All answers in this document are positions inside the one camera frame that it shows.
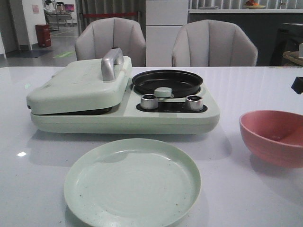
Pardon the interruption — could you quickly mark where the dark counter with white top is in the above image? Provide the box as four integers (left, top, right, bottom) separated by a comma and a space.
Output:
188, 9, 303, 66

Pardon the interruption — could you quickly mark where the silver control knob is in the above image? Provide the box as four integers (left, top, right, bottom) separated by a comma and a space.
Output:
140, 94, 158, 110
185, 95, 203, 111

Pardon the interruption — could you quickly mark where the black round frying pan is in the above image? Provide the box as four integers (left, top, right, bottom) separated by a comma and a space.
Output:
132, 70, 203, 98

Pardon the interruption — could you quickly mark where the fruit bowl on counter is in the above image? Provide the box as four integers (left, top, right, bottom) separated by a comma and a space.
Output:
243, 0, 266, 9

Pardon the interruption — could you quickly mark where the light green breakfast maker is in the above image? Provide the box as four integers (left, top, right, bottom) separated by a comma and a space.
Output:
27, 48, 220, 134

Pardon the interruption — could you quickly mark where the beige upholstered chair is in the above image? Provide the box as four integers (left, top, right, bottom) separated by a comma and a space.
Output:
75, 17, 146, 67
171, 19, 258, 67

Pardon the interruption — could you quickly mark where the pink plastic bowl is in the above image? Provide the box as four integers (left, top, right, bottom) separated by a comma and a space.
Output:
240, 110, 303, 168

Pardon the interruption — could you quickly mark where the left silver control knob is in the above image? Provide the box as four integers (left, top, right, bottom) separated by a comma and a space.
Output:
140, 94, 158, 110

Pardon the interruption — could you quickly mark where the red trash bin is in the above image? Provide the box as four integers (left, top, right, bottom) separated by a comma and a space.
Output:
35, 24, 52, 47

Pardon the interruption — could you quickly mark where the light green round plate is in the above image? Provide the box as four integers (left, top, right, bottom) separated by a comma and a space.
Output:
64, 139, 201, 227

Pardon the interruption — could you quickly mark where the right silver control knob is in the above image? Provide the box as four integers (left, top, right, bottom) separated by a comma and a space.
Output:
185, 95, 203, 111

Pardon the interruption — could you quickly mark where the white cabinet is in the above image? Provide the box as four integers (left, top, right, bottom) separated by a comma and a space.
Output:
145, 0, 188, 67

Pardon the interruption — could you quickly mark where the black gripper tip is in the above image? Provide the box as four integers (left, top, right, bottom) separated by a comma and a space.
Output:
291, 77, 303, 95

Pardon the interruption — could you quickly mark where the right beige upholstered chair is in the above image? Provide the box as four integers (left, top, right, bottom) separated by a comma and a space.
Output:
171, 19, 258, 67

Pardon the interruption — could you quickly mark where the left beige upholstered chair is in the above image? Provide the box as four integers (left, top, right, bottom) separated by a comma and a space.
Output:
75, 17, 146, 67

